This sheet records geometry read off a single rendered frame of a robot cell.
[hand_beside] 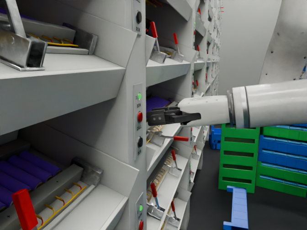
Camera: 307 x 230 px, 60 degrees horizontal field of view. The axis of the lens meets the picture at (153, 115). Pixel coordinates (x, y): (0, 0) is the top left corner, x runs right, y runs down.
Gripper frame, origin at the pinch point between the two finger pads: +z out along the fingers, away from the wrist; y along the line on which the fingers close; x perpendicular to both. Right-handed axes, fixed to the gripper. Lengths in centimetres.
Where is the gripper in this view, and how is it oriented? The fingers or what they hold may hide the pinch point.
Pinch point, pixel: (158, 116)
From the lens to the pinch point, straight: 58.8
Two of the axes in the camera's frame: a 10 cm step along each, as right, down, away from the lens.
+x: 1.5, 9.8, 1.6
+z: -9.5, 1.0, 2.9
